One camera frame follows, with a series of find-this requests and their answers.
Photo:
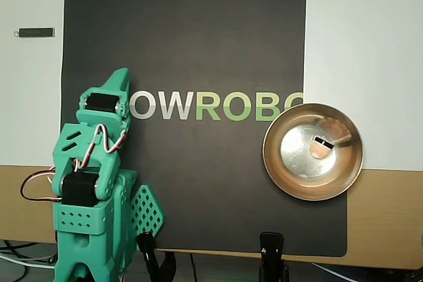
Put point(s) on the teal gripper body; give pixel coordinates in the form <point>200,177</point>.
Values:
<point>99,116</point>

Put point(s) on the teal moving gripper finger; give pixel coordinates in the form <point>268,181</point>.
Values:
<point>124,107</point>

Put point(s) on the teal fixed gripper finger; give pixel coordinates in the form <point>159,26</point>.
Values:
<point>118,80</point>

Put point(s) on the cork ball with black band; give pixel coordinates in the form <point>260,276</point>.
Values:
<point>319,151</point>

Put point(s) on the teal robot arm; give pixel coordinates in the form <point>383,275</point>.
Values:
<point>79,216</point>

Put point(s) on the metal bowl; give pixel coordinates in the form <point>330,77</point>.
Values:
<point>291,176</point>

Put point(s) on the white paper sheet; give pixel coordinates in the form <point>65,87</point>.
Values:
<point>363,31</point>
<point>29,97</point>

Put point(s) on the black WOWROBO mat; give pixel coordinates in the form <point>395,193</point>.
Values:
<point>185,14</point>

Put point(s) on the black USB stick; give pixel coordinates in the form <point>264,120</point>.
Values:
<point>34,32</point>

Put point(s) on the black table clamp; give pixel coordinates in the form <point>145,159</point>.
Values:
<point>147,245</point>

